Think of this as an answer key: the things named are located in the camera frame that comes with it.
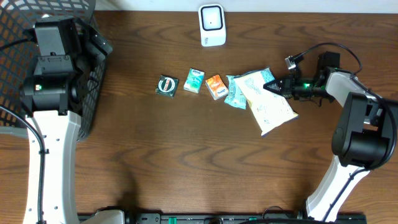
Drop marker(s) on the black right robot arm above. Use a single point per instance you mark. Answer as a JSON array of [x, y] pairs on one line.
[[364, 138]]

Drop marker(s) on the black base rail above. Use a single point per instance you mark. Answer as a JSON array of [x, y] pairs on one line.
[[155, 218]]

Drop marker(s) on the light teal wipes pack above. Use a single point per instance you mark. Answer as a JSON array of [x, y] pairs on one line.
[[235, 97]]

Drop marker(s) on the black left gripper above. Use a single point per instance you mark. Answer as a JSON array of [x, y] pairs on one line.
[[101, 45]]

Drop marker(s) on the yellow blue snack bag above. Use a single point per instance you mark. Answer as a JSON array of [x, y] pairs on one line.
[[269, 109]]

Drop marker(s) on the round black tin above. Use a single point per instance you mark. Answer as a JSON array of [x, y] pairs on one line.
[[167, 86]]

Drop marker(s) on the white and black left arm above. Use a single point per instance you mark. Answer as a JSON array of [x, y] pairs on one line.
[[61, 89]]

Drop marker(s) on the dark grey mesh basket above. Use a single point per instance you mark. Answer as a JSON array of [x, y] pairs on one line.
[[17, 61]]

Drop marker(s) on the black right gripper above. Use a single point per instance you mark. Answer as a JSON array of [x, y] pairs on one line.
[[286, 87]]

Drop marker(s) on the green tissue pack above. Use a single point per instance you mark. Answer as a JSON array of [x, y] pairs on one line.
[[194, 80]]

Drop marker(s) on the orange tissue pack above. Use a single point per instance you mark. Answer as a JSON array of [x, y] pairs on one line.
[[216, 87]]

